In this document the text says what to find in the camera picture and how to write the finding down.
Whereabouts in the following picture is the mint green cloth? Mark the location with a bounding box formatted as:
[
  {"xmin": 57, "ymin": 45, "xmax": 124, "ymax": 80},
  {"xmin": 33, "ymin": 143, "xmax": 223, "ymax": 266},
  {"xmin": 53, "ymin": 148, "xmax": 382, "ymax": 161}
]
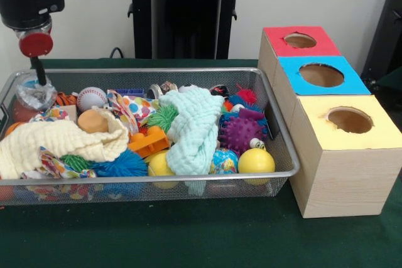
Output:
[{"xmin": 158, "ymin": 87, "xmax": 225, "ymax": 176}]

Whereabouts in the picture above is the blue stringy koosh ball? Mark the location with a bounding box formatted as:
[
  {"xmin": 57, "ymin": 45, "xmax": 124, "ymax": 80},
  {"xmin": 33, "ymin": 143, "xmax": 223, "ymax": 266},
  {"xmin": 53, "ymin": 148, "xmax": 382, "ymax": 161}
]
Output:
[{"xmin": 90, "ymin": 149, "xmax": 148, "ymax": 178}]

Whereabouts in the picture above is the purple spiky ball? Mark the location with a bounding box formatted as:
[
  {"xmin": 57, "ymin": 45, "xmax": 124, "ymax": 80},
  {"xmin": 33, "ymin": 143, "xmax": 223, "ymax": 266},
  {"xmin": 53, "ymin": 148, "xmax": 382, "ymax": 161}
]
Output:
[{"xmin": 219, "ymin": 115, "xmax": 268, "ymax": 153}]

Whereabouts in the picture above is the crushed clear plastic bottle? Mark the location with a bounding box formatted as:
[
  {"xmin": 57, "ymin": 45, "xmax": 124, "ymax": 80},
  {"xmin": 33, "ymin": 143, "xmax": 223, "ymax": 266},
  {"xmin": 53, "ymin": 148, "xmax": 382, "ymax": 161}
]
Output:
[{"xmin": 15, "ymin": 75, "xmax": 58, "ymax": 112}]

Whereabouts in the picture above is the globe print ball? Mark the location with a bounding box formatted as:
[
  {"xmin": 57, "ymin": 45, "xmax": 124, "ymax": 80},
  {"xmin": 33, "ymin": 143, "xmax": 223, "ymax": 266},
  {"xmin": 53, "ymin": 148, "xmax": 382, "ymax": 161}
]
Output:
[{"xmin": 209, "ymin": 147, "xmax": 240, "ymax": 174}]

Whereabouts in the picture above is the orange plastic block toy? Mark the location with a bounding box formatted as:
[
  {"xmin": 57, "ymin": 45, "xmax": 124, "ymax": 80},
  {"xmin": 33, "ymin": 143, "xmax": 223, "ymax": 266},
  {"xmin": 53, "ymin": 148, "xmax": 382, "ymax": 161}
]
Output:
[{"xmin": 128, "ymin": 126, "xmax": 170, "ymax": 159}]

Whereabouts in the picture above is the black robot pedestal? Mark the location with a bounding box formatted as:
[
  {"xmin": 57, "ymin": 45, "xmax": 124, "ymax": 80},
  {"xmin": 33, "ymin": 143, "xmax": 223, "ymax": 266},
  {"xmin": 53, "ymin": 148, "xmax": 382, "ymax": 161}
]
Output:
[{"xmin": 121, "ymin": 0, "xmax": 254, "ymax": 60}]

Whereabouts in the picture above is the green stringy koosh ball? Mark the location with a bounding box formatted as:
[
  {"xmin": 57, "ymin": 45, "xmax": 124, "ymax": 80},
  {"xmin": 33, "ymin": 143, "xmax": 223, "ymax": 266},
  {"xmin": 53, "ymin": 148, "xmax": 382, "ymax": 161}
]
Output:
[{"xmin": 146, "ymin": 104, "xmax": 179, "ymax": 134}]

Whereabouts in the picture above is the wooden box with three holes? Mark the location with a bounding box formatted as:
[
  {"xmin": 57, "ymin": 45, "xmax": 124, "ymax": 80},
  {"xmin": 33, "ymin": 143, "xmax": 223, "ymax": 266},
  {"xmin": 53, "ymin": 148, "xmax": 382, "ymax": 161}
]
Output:
[{"xmin": 257, "ymin": 25, "xmax": 402, "ymax": 218}]

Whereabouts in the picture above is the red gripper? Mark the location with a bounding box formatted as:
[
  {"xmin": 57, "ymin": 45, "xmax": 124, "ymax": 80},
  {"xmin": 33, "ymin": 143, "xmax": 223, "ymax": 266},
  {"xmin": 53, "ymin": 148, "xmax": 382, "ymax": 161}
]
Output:
[{"xmin": 18, "ymin": 31, "xmax": 55, "ymax": 87}]

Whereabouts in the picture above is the dark green table cloth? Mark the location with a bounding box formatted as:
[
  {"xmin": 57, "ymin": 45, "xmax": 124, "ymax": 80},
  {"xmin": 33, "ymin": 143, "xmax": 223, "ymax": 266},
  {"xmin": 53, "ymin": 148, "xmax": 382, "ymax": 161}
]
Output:
[{"xmin": 0, "ymin": 58, "xmax": 402, "ymax": 268}]

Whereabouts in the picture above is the yellow smooth ball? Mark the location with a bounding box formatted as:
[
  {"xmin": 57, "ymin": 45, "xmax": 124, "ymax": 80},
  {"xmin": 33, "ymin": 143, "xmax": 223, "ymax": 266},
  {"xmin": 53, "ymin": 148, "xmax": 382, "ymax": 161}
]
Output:
[{"xmin": 237, "ymin": 149, "xmax": 276, "ymax": 186}]

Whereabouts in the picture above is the black chair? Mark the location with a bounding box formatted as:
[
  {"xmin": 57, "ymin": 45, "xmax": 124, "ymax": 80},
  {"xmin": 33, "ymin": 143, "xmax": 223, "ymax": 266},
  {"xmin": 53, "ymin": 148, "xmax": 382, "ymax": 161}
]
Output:
[{"xmin": 361, "ymin": 0, "xmax": 402, "ymax": 87}]

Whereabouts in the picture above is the cream yellow cloth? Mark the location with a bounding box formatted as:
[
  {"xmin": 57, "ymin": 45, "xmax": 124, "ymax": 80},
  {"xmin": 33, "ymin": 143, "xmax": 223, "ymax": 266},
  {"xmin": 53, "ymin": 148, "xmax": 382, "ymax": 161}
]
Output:
[{"xmin": 0, "ymin": 113, "xmax": 130, "ymax": 180}]

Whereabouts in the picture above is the shallow metal mesh bin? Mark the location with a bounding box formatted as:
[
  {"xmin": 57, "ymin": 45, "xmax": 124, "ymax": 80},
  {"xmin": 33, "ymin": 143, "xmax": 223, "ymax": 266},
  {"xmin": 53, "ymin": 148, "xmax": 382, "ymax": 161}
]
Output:
[{"xmin": 0, "ymin": 67, "xmax": 301, "ymax": 208}]

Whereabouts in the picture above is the tan foam ball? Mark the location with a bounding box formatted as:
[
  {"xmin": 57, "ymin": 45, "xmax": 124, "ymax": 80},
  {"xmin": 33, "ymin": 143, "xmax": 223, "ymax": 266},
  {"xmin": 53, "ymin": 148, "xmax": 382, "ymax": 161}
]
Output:
[{"xmin": 77, "ymin": 109, "xmax": 109, "ymax": 134}]

